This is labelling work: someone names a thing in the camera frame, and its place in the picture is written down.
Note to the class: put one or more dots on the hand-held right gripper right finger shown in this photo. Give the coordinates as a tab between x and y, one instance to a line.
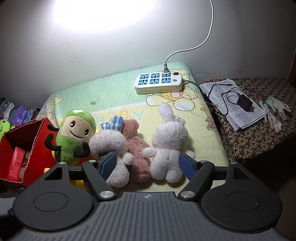
188	167

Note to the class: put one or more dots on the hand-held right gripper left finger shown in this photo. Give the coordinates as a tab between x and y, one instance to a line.
107	167

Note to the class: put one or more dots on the white plush with plaid ears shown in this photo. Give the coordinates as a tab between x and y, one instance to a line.
108	141

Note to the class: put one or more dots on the white bunny plush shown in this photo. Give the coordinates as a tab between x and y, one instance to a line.
168	143

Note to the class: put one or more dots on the brown teddy bear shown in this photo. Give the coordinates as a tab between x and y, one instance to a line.
138	157

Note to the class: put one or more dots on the green smiling plush toy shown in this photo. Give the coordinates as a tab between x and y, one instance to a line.
69	143

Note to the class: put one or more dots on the red cardboard box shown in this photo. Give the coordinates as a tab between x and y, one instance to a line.
39	148

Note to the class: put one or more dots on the floral cloth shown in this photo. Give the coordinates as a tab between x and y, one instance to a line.
254	143

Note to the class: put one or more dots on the stack of printed papers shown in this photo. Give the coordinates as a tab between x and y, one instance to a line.
242	118

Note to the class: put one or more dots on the printed bed sheet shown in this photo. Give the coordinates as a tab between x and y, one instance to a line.
115	92

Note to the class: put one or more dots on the white power strip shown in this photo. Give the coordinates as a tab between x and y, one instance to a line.
159	89

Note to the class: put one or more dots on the blue packet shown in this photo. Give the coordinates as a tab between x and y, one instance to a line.
33	113

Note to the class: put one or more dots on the red packet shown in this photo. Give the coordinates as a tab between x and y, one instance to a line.
15	164

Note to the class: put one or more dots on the white work glove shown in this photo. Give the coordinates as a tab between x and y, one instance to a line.
281	107
272	120

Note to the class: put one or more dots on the purple packet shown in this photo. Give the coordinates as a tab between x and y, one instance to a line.
19	114

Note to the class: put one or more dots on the patterned folded cloth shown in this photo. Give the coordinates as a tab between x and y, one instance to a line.
5	109

